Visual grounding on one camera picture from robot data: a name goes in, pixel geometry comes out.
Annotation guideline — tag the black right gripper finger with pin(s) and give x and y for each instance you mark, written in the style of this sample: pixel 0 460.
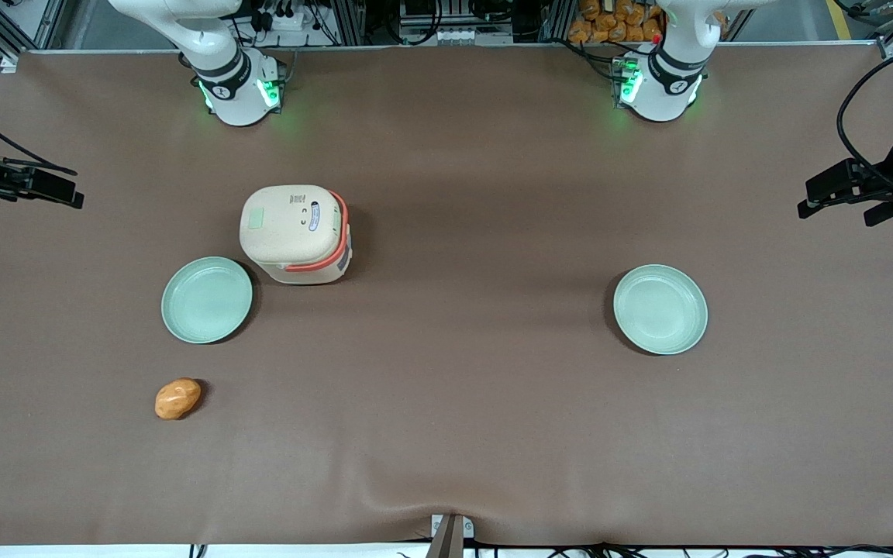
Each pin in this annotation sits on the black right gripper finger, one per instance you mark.
pixel 55 184
pixel 70 199

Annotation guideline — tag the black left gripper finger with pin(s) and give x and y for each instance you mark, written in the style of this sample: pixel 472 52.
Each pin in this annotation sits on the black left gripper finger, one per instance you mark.
pixel 830 182
pixel 822 204

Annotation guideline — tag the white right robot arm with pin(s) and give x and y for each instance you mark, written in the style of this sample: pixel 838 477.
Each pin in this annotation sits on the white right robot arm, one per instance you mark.
pixel 237 85

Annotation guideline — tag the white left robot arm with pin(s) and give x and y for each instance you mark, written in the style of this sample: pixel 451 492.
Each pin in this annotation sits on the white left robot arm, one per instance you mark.
pixel 663 85

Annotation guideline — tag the pale green round plate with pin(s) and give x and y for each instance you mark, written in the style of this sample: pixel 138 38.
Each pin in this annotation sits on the pale green round plate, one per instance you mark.
pixel 206 301
pixel 660 310

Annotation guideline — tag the orange brown bread roll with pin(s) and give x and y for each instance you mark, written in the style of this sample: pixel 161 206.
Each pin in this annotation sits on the orange brown bread roll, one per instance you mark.
pixel 177 399

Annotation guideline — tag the pile of orange bread rolls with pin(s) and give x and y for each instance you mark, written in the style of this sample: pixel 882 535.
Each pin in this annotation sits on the pile of orange bread rolls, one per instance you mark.
pixel 617 19

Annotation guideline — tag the white power strip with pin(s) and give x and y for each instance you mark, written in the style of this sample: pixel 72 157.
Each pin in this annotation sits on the white power strip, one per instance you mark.
pixel 287 15

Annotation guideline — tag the grey control box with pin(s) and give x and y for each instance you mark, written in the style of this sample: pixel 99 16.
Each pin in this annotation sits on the grey control box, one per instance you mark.
pixel 454 22

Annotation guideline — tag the brown table mat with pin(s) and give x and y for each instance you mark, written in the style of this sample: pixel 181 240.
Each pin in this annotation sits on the brown table mat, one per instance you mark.
pixel 454 403

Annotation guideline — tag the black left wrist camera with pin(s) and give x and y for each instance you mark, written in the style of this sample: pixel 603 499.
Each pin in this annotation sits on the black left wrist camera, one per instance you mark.
pixel 882 214

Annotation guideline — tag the grey metal camera bracket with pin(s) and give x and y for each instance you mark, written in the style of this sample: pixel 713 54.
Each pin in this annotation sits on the grey metal camera bracket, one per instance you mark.
pixel 451 536

